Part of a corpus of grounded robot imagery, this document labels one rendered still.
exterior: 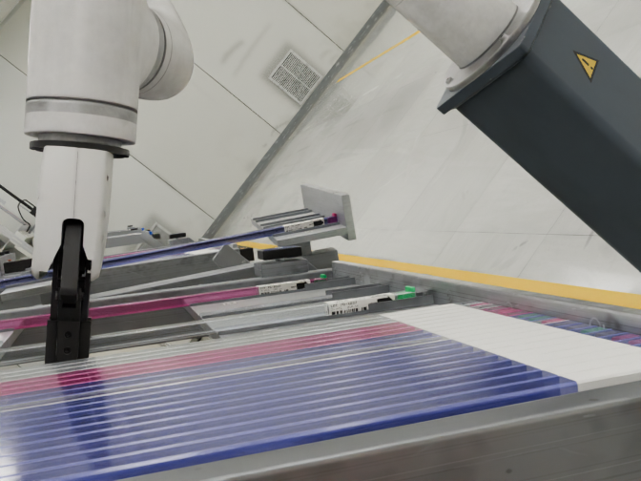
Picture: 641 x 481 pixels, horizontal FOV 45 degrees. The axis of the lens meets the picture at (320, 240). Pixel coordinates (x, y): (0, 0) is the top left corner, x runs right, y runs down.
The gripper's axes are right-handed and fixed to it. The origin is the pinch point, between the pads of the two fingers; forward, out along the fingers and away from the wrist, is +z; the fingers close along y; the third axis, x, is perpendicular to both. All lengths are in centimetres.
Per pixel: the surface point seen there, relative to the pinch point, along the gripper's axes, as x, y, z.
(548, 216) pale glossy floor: 127, -137, -20
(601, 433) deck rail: 21.0, 38.0, -2.7
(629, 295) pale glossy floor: 115, -82, -1
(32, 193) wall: -71, -771, -36
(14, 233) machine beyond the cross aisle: -53, -463, 0
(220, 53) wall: 111, -771, -200
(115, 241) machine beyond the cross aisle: 9, -462, 2
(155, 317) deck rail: 8.6, -30.0, 1.2
